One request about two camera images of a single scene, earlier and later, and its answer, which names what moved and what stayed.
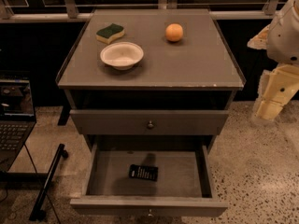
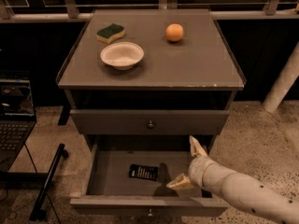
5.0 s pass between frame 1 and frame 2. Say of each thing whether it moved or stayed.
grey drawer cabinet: stayed
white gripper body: moved
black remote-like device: stayed
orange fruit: stayed
